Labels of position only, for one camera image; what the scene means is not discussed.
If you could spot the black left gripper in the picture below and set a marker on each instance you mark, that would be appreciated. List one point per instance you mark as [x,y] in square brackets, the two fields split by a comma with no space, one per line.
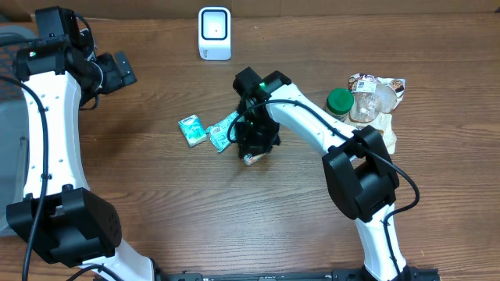
[116,79]

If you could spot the teal tissue pack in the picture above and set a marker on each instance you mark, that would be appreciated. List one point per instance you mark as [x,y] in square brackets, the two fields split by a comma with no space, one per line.
[193,130]

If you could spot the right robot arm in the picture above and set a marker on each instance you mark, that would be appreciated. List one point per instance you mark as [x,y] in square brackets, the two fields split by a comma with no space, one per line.
[361,179]

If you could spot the orange tissue pack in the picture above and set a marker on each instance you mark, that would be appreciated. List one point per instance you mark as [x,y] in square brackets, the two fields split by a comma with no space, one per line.
[250,159]

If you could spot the green lid jar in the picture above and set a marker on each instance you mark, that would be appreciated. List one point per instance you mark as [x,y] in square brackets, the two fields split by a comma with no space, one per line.
[339,103]

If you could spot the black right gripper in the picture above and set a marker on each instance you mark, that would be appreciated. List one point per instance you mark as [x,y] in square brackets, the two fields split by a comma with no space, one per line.
[252,145]

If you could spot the white barcode scanner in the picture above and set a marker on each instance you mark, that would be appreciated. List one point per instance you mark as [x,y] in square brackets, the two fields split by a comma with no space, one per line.
[214,33]

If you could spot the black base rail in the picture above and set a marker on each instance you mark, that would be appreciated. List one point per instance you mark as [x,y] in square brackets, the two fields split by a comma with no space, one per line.
[335,275]

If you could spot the brown bread bag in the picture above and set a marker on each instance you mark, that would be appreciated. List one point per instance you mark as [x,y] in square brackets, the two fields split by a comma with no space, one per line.
[375,99]

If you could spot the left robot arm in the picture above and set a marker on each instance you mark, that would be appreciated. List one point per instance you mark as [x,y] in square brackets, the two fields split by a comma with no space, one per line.
[58,217]

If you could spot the teal wet wipes pack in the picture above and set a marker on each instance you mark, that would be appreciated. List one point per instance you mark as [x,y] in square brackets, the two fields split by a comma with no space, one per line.
[218,132]

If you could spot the grey plastic mesh basket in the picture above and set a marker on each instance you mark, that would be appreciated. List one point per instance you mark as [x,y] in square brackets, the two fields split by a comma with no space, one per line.
[14,126]

